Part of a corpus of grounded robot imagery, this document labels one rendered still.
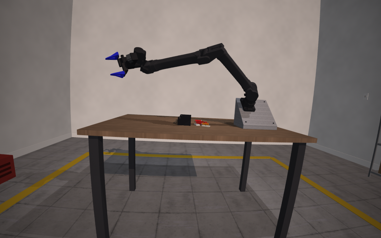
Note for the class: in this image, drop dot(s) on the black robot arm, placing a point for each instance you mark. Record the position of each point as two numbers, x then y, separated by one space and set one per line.
203 56

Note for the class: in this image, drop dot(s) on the black rack of bins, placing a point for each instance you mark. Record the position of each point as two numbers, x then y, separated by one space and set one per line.
184 120

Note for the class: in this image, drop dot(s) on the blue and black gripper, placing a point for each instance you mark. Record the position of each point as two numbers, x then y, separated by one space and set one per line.
121 62

